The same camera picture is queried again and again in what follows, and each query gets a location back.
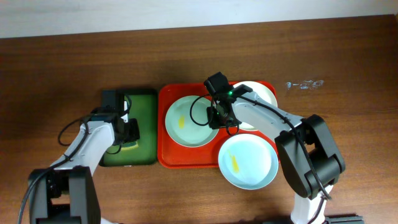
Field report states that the yellow green sponge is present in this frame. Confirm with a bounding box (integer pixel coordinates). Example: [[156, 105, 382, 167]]
[[121, 141, 139, 151]]

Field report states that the pale green plate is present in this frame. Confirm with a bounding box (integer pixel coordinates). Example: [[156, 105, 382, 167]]
[[165, 95, 218, 147]]

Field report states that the cream white plate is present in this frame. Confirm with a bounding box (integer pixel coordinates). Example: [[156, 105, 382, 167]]
[[233, 81, 278, 131]]

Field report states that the light blue plate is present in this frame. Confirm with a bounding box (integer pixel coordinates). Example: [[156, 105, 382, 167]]
[[218, 134, 279, 190]]

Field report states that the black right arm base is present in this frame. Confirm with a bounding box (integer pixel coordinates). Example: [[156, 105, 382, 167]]
[[323, 215, 364, 224]]

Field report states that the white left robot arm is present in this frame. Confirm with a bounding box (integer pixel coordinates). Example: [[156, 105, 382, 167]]
[[17, 113, 140, 224]]

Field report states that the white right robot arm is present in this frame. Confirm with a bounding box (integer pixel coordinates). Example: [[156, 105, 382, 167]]
[[211, 90, 345, 223]]

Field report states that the green plastic tray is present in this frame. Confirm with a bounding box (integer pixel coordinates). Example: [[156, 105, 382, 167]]
[[100, 88, 157, 167]]

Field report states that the red plastic tray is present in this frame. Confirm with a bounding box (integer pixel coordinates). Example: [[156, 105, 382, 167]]
[[157, 80, 280, 169]]

